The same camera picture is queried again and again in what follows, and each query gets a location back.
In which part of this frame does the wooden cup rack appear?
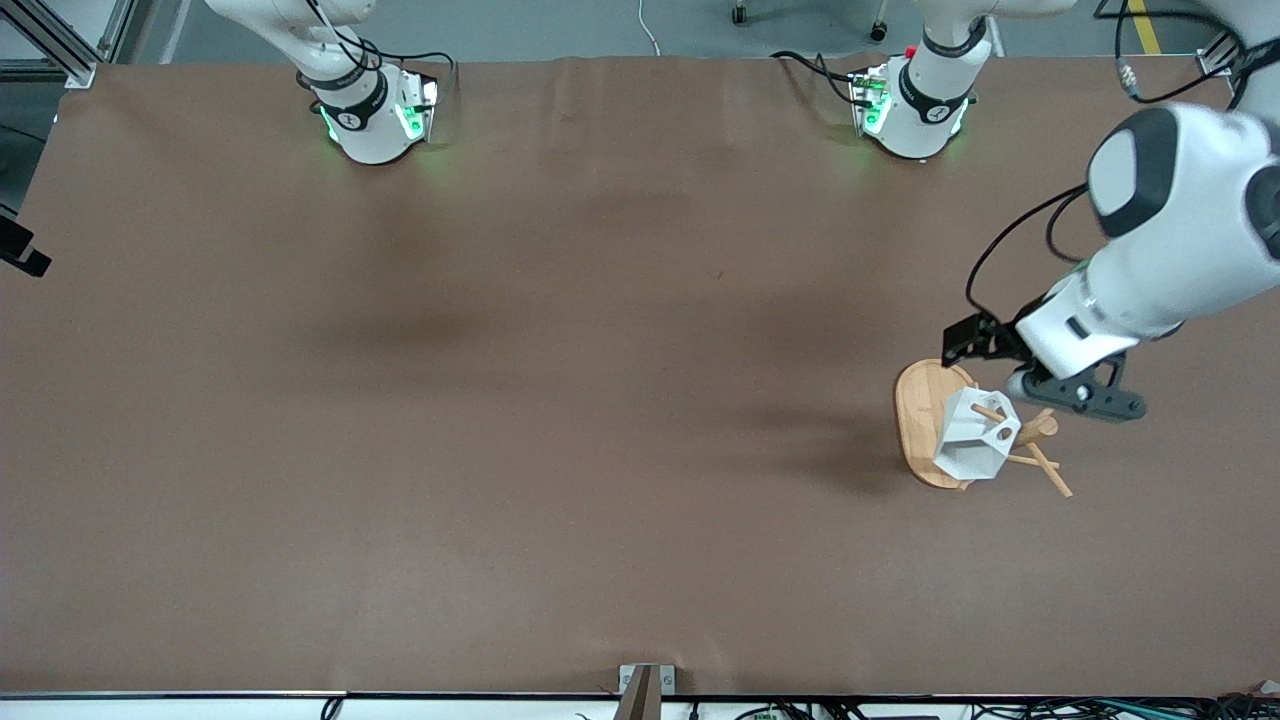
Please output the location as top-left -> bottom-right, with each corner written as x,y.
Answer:
893,358 -> 1074,499

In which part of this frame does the white faceted cup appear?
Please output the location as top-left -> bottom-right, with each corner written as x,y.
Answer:
933,387 -> 1023,482

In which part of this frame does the tangled cable bundle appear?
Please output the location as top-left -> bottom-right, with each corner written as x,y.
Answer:
688,697 -> 1280,720

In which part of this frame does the metal table edge bracket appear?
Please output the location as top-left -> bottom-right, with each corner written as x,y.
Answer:
618,664 -> 676,720

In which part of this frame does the black base cable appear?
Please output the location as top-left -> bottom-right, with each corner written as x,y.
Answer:
770,49 -> 863,107
380,50 -> 458,101

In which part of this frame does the aluminium frame profile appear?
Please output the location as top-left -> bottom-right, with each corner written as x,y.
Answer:
1195,28 -> 1248,77
0,0 -> 151,89

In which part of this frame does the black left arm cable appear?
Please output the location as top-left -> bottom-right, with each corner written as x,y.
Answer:
965,0 -> 1256,319

